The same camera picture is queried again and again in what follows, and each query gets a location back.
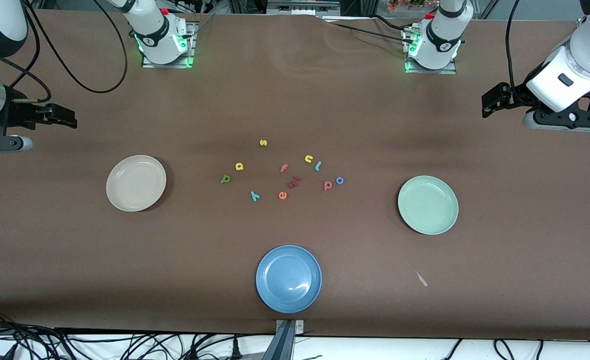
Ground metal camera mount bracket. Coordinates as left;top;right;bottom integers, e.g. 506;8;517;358
261;319;306;360

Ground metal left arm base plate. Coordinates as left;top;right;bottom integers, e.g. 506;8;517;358
405;27;458;75

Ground blue plate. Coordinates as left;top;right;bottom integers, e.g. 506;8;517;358
255;245;322;314

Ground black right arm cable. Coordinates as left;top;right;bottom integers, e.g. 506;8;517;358
0;0;129;103

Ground orange artificial flowers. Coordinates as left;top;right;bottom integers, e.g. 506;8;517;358
387;0;438;13

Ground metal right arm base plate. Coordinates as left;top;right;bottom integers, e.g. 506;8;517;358
141;22;196;69

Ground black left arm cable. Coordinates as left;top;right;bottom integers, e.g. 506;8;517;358
505;0;523;93

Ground light green plate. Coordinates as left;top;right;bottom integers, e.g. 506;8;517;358
397;175;459;236

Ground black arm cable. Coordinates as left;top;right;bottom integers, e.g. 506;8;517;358
505;0;523;93
0;0;129;103

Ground beige brown plate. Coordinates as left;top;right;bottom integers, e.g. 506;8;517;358
106;155;167;212

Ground black table cable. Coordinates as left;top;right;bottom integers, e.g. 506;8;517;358
325;14;421;46

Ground brown table cover sheet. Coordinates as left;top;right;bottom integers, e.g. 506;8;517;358
0;9;590;342

